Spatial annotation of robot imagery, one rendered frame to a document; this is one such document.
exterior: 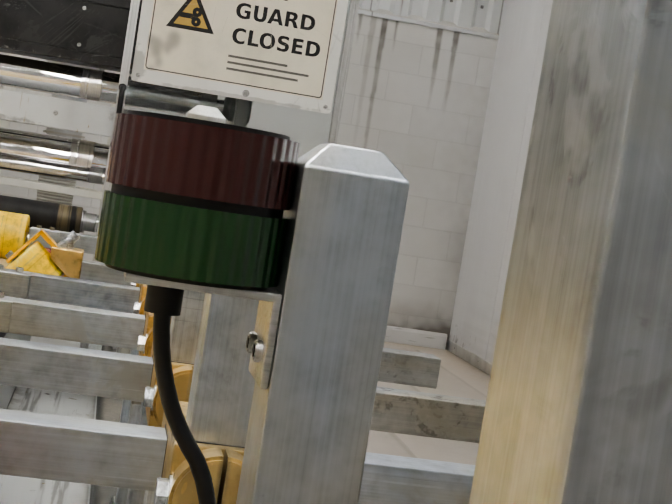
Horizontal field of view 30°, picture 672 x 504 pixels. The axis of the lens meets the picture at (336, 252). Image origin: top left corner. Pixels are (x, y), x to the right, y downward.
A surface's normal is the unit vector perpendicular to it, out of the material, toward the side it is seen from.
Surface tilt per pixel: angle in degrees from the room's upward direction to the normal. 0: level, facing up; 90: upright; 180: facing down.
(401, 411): 90
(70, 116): 90
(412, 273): 90
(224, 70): 90
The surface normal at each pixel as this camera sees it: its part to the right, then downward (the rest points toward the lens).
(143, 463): 0.18, 0.08
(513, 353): -0.97, -0.15
